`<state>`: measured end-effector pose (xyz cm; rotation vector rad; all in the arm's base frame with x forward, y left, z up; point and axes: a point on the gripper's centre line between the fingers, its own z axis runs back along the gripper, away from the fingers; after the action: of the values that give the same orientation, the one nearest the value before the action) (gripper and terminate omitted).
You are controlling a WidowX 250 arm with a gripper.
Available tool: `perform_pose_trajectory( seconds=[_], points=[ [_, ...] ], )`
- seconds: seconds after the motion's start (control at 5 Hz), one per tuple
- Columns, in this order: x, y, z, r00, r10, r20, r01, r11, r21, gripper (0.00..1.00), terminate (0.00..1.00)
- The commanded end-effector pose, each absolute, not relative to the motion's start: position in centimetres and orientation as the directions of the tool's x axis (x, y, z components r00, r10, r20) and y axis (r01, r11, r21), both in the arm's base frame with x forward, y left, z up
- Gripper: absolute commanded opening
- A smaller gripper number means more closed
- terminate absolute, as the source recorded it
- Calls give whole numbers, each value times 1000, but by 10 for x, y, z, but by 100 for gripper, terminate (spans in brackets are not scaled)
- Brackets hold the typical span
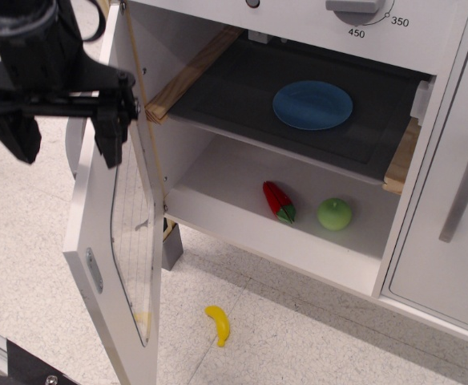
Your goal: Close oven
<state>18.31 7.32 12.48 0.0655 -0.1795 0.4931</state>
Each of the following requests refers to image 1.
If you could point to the grey oven knob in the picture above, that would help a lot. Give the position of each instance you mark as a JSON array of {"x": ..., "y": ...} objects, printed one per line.
[{"x": 355, "y": 12}]

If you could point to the white cupboard door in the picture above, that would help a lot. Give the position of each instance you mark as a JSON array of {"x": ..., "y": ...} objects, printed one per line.
[{"x": 426, "y": 273}]

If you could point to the yellow toy banana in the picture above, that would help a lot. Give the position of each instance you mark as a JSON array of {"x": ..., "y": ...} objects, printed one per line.
[{"x": 222, "y": 323}]

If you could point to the white toy kitchen cabinet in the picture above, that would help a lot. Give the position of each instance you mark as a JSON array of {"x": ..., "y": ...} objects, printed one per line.
[{"x": 214, "y": 183}]

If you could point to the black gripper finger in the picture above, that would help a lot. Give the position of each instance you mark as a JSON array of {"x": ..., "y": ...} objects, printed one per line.
[
  {"x": 21, "y": 136},
  {"x": 110, "y": 135}
]

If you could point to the silver cupboard door handle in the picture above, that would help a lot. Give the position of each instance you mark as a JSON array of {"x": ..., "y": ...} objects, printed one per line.
[{"x": 456, "y": 211}]

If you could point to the white oven door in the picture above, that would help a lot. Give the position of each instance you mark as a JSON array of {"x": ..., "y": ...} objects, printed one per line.
[{"x": 114, "y": 245}]

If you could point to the grey cabinet foot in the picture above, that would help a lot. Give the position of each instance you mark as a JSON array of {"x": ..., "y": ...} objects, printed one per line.
[{"x": 172, "y": 248}]

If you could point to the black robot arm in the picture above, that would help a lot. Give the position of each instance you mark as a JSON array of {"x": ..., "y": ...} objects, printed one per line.
[{"x": 45, "y": 71}]

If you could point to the blue plate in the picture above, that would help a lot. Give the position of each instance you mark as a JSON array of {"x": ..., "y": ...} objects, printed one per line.
[{"x": 312, "y": 105}]

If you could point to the green toy apple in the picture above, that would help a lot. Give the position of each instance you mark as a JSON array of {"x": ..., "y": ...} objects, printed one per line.
[{"x": 334, "y": 214}]

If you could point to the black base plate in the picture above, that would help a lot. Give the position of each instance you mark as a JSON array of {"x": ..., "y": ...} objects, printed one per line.
[{"x": 26, "y": 368}]

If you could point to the grey oven door handle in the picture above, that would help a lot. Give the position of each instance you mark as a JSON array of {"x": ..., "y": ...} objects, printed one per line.
[{"x": 74, "y": 135}]

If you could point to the dark grey oven tray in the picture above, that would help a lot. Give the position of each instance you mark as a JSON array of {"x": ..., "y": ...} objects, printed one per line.
[{"x": 234, "y": 98}]

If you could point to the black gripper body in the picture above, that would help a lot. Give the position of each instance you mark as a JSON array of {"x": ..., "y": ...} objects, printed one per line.
[{"x": 44, "y": 69}]

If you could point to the red green toy pepper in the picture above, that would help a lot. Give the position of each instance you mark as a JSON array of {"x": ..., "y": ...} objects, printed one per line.
[{"x": 279, "y": 203}]

